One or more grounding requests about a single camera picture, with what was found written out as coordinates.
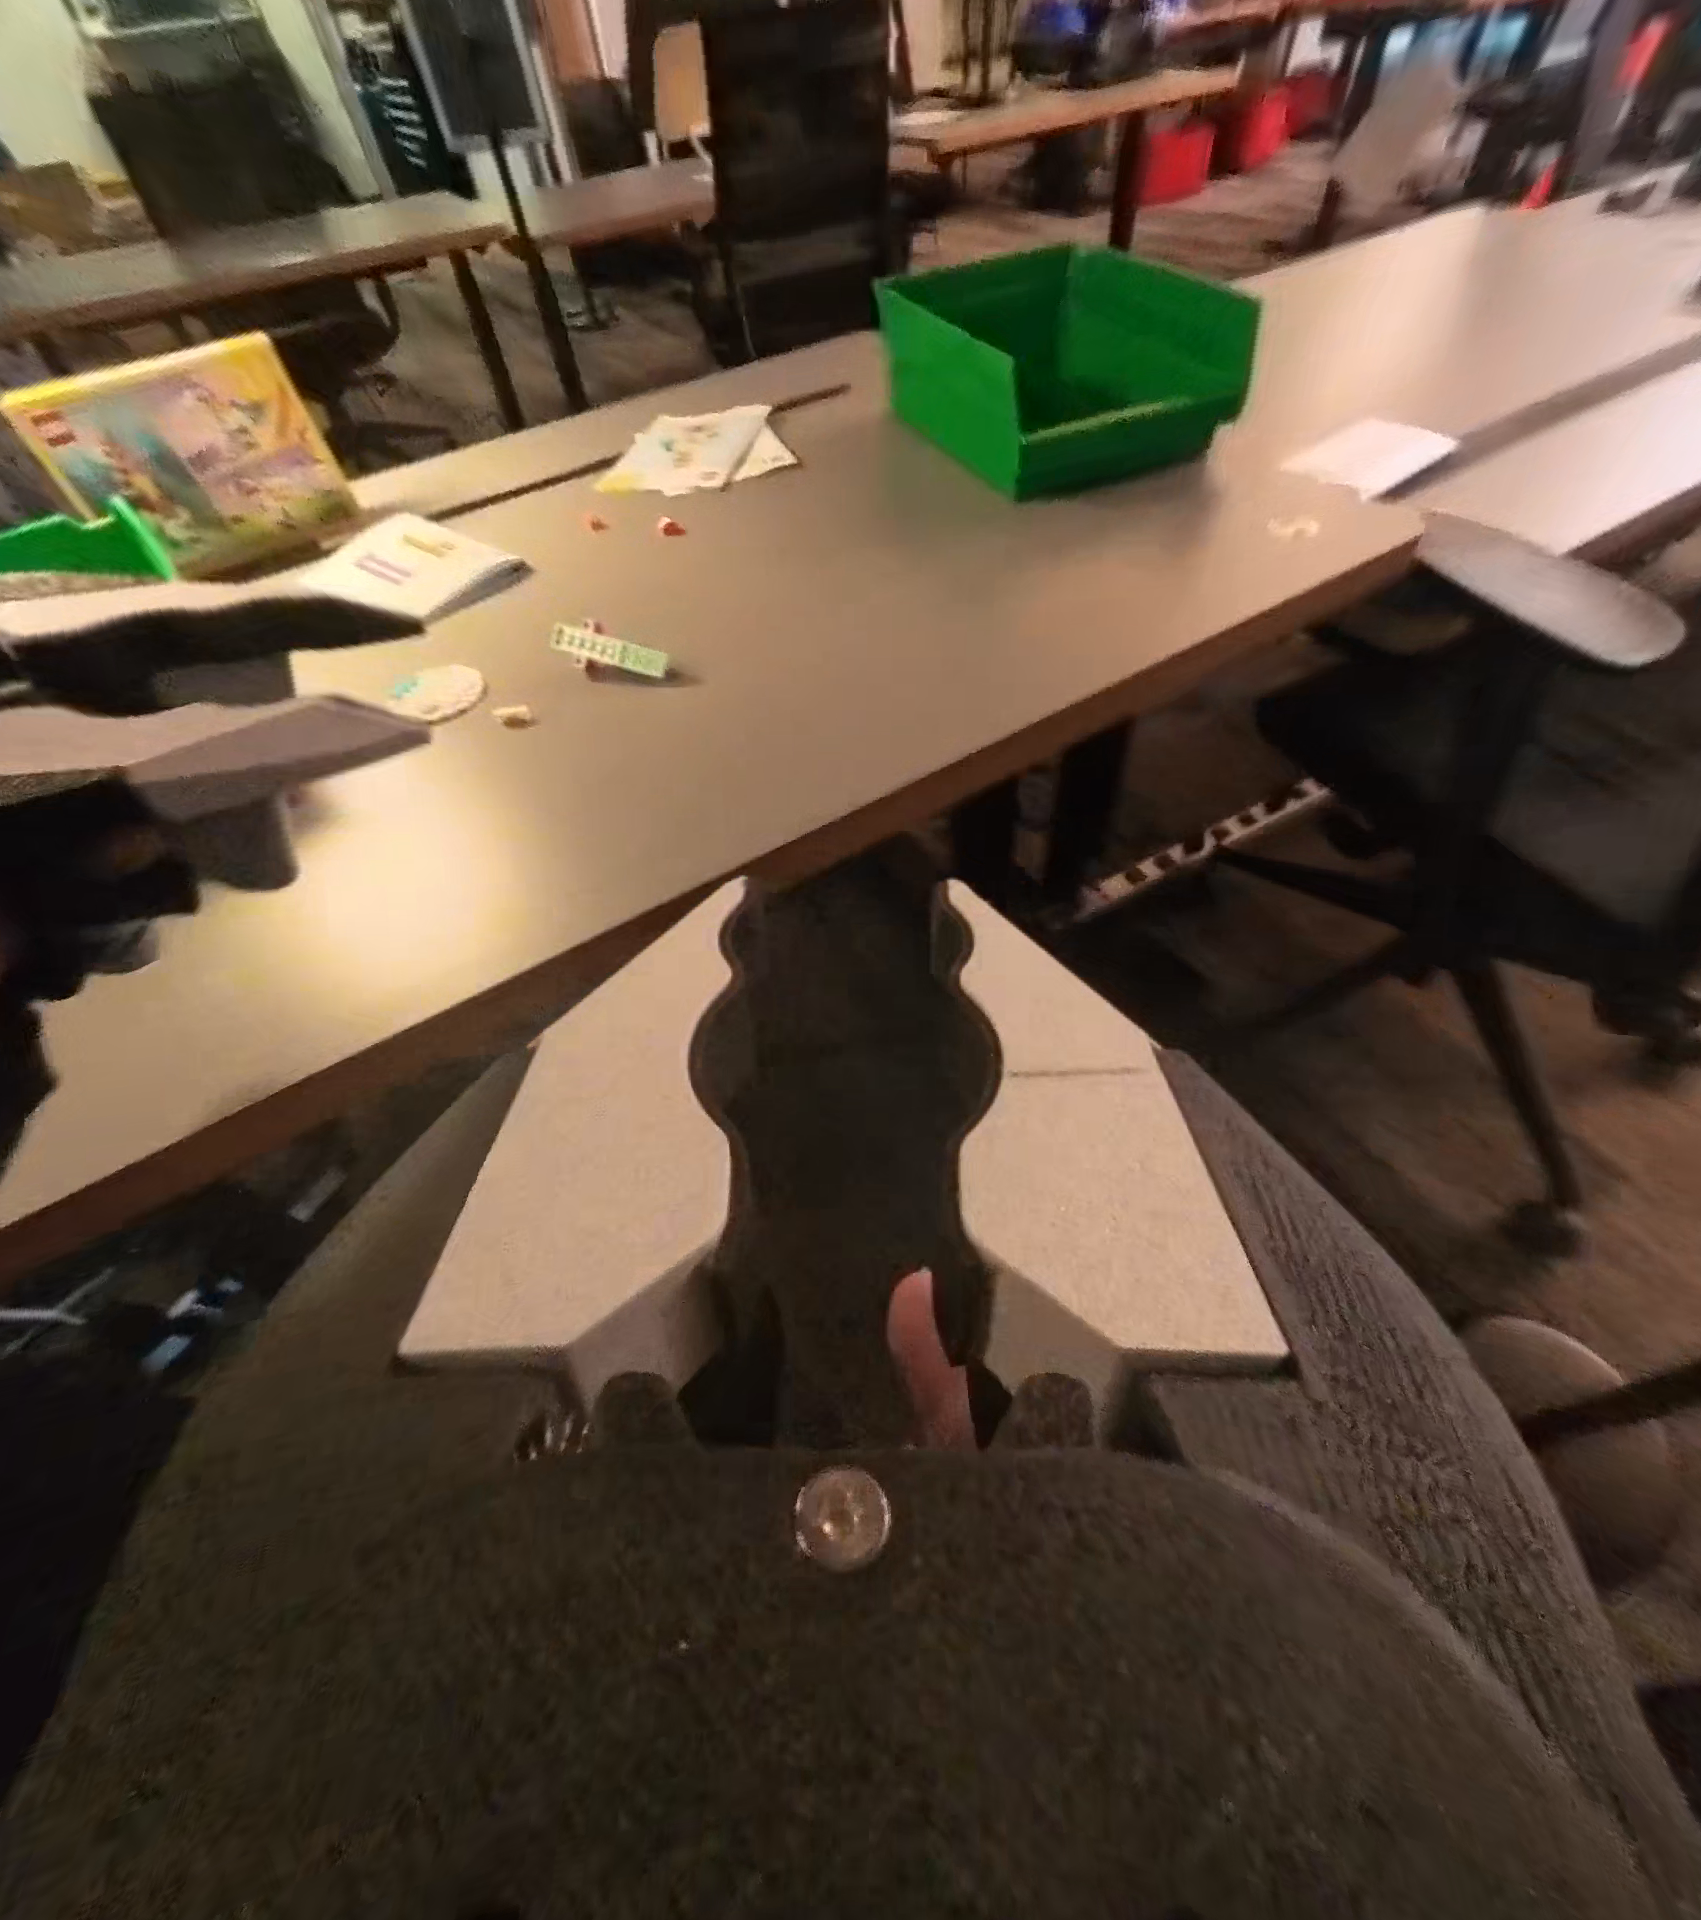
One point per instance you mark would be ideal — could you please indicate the wooden table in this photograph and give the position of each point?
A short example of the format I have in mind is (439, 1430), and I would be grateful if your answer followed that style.
(1077, 106)
(220, 247)

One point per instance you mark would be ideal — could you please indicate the person's right hand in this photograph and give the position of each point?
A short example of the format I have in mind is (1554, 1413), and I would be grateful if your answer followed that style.
(928, 1351)

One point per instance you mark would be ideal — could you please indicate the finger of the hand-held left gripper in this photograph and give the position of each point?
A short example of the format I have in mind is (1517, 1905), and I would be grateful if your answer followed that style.
(264, 750)
(191, 614)

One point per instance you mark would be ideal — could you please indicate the white paper sheet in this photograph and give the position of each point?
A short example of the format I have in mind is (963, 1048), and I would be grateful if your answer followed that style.
(1368, 454)

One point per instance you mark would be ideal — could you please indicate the colourful instruction booklet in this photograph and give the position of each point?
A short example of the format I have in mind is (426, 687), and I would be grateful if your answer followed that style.
(692, 450)

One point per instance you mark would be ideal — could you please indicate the yellow lego box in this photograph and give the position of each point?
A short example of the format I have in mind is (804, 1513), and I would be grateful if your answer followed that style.
(176, 450)

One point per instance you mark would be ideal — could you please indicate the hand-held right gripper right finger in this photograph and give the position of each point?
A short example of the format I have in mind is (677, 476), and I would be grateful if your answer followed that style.
(1107, 1200)

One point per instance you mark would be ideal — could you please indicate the red storage bin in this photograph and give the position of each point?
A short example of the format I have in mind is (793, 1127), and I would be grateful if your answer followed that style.
(1262, 128)
(1180, 156)

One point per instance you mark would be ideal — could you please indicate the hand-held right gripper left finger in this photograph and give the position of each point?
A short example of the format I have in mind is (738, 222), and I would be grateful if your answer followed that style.
(579, 1200)

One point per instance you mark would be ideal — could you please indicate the white instruction booklet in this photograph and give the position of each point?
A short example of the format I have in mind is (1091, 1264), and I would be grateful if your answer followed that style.
(406, 566)

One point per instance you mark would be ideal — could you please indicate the multicolour lego model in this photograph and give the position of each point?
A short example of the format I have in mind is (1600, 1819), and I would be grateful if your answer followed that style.
(611, 647)

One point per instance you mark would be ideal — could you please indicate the round white lego plate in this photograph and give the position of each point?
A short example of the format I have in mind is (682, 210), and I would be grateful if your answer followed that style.
(436, 693)

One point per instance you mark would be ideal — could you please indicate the green plastic bin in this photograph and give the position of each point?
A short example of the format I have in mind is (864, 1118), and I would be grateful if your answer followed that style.
(39, 547)
(1077, 361)

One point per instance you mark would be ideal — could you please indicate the mounted power strip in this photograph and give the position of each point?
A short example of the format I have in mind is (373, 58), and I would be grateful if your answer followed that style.
(1195, 849)

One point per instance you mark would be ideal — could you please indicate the black mesh office chair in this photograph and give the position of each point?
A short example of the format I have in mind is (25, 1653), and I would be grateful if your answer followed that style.
(1541, 608)

